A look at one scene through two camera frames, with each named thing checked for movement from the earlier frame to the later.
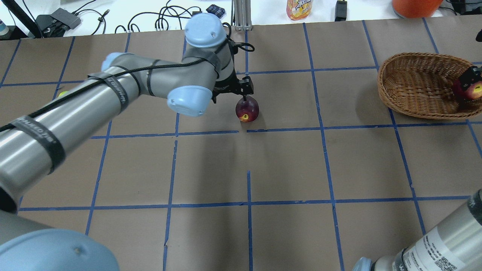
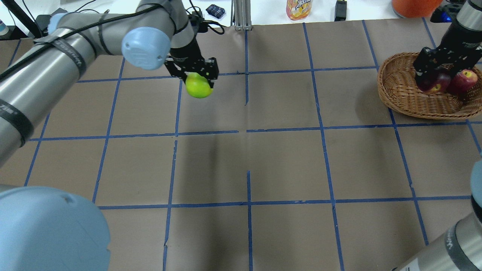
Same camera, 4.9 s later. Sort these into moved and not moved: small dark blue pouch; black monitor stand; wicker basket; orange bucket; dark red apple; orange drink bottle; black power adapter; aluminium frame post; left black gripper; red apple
Moved: dark red apple; red apple; left black gripper
Not moved: black monitor stand; orange drink bottle; black power adapter; orange bucket; wicker basket; small dark blue pouch; aluminium frame post
